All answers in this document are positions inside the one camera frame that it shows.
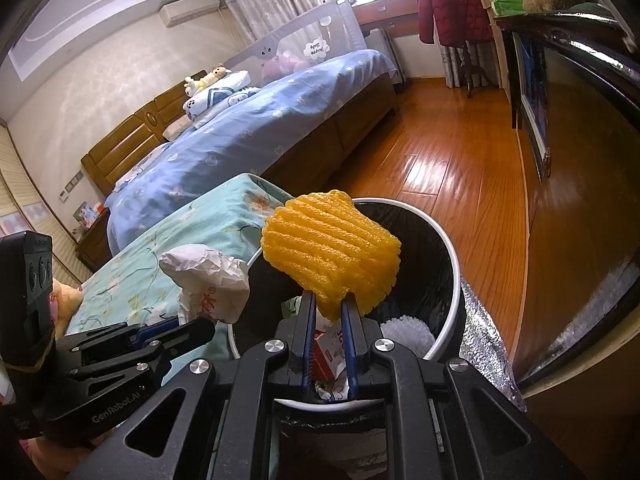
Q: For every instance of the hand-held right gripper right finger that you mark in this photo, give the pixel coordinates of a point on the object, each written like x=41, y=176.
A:
x=352, y=360

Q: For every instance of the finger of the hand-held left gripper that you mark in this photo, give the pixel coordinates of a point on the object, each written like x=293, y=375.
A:
x=125, y=367
x=175, y=332

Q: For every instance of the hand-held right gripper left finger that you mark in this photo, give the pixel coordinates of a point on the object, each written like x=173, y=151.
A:
x=307, y=355

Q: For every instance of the red and white box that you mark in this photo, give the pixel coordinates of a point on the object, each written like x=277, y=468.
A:
x=327, y=355

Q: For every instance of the white foam fruit net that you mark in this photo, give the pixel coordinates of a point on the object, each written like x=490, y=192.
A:
x=405, y=335

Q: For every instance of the white paper bag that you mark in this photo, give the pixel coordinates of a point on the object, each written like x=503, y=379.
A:
x=210, y=280

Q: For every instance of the yellow foam fruit net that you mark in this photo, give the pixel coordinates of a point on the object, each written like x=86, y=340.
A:
x=330, y=250

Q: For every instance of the black bin with white rim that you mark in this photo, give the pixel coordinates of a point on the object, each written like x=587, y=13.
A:
x=430, y=260

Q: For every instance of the person's left hand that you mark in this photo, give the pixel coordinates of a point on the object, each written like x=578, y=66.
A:
x=40, y=460

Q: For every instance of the cream teddy bear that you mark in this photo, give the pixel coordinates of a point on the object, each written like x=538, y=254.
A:
x=67, y=300

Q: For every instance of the wooden nightstand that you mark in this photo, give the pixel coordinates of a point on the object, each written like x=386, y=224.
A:
x=95, y=245

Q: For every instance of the cream louvered wardrobe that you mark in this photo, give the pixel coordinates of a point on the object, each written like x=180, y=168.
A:
x=25, y=210

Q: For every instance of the framed photo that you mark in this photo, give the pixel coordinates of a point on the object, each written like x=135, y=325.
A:
x=85, y=214

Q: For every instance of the silver foil bag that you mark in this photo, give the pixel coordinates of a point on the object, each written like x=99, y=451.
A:
x=480, y=340

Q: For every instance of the blue white patterned pillow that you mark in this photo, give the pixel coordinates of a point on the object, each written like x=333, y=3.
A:
x=135, y=170

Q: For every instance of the beige pillow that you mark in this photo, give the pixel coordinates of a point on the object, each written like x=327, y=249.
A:
x=176, y=129

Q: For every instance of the bed with blue cover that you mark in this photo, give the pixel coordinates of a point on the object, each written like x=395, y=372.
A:
x=250, y=130

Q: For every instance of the folded white blue blanket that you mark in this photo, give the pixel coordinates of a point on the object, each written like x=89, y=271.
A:
x=220, y=97

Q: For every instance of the yellow white plush toy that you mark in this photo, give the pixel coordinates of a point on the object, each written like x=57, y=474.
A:
x=210, y=79

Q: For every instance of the pink plush toy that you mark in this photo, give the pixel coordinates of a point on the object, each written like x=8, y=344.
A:
x=285, y=65

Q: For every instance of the dark framed screen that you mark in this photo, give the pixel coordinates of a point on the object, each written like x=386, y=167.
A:
x=532, y=110

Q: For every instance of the dark wooden cabinet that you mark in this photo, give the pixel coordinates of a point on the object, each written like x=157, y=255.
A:
x=590, y=160

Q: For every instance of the white radiator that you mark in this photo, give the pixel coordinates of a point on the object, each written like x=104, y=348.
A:
x=385, y=45

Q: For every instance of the white air conditioner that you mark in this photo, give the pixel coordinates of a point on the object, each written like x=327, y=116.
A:
x=190, y=8

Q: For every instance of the wooden window desk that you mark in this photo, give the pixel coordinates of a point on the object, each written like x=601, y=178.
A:
x=385, y=7

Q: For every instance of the wall switch panel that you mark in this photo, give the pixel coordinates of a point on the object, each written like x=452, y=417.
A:
x=75, y=181

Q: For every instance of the grey bed guard rail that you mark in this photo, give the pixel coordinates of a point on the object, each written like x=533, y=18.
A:
x=300, y=35

